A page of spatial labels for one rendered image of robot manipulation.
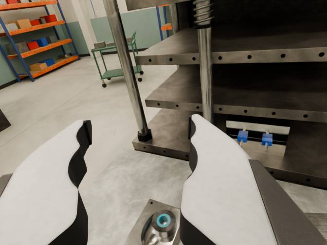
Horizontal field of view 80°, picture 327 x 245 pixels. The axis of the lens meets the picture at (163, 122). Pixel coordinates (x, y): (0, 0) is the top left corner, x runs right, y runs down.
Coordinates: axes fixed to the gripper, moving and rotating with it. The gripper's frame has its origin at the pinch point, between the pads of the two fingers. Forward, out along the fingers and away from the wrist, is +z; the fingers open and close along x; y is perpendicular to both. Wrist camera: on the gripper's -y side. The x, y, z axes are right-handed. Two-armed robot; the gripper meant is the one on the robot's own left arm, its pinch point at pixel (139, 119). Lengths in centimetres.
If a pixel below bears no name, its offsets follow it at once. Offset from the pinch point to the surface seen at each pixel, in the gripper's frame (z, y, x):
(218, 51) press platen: 74, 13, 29
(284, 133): 59, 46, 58
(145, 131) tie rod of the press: 90, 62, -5
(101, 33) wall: 808, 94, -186
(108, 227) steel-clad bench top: 35, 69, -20
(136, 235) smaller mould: 26, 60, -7
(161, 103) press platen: 89, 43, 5
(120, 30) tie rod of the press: 90, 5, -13
